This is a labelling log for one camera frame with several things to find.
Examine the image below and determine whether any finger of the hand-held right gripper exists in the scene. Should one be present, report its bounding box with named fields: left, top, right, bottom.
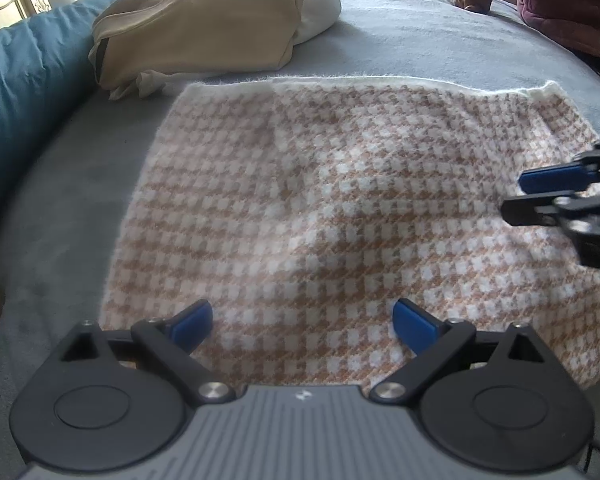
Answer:
left=519, top=164, right=598, bottom=195
left=500, top=192, right=588, bottom=228

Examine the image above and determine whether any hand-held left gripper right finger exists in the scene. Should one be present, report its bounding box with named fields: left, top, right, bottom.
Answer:
left=369, top=297, right=558, bottom=405

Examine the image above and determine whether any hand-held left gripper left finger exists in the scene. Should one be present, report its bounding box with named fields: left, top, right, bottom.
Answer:
left=59, top=298, right=237, bottom=405

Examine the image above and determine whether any houndstooth knit sweater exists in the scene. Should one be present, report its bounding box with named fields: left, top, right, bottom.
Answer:
left=97, top=75, right=600, bottom=393

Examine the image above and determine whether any grey bed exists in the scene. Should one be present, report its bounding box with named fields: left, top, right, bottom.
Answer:
left=0, top=0, right=600, bottom=480

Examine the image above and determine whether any white garment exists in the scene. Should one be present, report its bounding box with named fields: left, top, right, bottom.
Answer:
left=107, top=0, right=342, bottom=101

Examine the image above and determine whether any blue pillow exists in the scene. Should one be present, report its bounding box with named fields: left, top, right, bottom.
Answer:
left=0, top=0, right=183, bottom=261

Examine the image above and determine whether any beige hooded jacket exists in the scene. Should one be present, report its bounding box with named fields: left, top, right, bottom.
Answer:
left=89, top=0, right=308, bottom=101

